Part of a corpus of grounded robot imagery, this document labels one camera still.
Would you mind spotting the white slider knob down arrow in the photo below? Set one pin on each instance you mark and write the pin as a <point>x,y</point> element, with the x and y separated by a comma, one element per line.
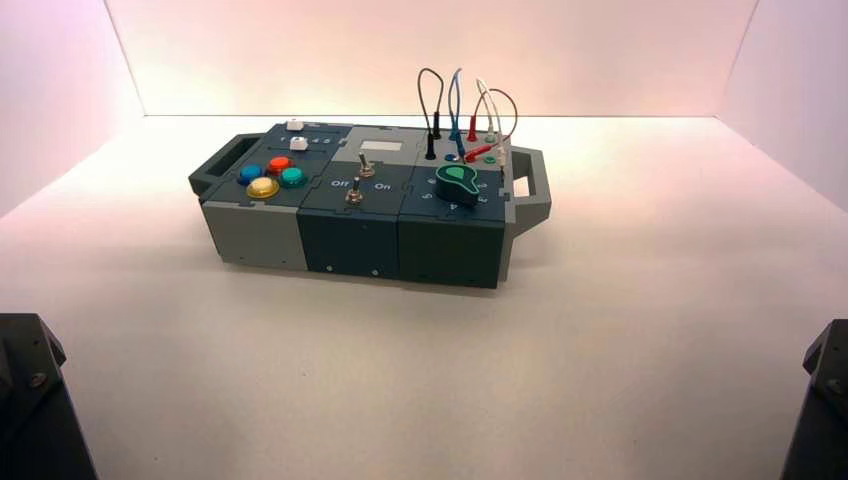
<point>295,124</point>

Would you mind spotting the teal push button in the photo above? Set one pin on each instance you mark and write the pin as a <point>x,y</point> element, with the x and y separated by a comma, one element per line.
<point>292,176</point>

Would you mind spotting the white slider knob up arrow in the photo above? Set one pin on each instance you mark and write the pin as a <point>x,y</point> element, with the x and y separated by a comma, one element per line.
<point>299,143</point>

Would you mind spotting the blue push button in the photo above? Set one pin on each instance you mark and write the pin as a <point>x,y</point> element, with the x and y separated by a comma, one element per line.
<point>250,173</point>

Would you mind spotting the green rotary pointer knob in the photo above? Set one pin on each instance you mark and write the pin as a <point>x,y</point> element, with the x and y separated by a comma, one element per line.
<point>454,183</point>

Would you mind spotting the yellow push button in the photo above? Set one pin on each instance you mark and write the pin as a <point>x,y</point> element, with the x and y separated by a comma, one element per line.
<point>262,187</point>

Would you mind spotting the orange push button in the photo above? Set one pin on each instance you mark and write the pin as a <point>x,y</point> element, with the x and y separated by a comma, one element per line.
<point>279,164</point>

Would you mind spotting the grey and teal task box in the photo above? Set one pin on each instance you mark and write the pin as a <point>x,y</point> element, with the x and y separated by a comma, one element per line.
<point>265,232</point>

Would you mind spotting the metal toggle switch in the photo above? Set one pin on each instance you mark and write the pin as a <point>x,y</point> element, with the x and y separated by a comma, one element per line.
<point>364,169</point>
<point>354,195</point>

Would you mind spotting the white rectangular display window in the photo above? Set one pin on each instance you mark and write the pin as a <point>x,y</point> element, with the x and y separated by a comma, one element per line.
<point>381,146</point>

